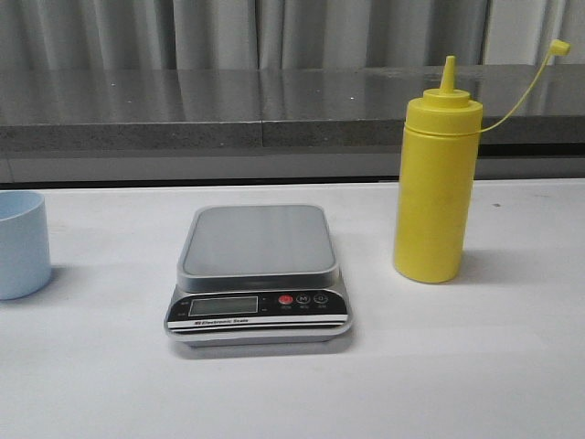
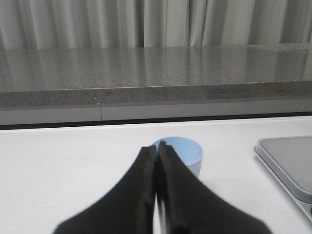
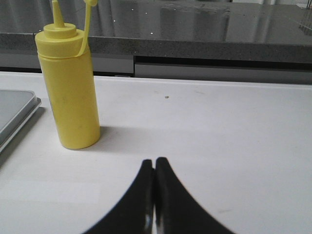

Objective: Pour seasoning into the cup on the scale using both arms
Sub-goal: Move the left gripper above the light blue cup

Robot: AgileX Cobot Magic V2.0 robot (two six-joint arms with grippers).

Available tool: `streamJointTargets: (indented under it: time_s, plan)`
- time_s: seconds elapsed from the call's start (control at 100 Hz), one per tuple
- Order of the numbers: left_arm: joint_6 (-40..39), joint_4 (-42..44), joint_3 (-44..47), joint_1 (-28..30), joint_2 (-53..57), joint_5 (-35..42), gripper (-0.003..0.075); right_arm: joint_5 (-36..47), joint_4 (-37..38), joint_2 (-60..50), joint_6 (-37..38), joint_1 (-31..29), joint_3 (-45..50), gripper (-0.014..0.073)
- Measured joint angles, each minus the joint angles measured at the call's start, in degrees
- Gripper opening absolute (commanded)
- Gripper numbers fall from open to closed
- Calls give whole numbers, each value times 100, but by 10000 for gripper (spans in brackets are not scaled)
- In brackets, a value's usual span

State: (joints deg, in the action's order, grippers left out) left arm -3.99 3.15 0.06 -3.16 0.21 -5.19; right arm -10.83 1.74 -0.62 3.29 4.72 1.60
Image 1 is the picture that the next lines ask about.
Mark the grey curtain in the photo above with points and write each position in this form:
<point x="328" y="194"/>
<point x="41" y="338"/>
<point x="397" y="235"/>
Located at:
<point x="274" y="35"/>

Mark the silver electronic kitchen scale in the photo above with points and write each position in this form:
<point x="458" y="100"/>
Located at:
<point x="258" y="274"/>

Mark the yellow squeeze bottle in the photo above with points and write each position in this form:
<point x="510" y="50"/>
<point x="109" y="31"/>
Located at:
<point x="440" y="145"/>

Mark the grey granite counter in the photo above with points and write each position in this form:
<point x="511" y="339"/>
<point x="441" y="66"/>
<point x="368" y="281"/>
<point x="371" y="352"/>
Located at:
<point x="129" y="128"/>

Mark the light blue plastic cup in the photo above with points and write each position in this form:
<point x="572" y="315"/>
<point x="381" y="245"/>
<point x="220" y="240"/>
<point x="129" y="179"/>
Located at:
<point x="25" y="259"/>

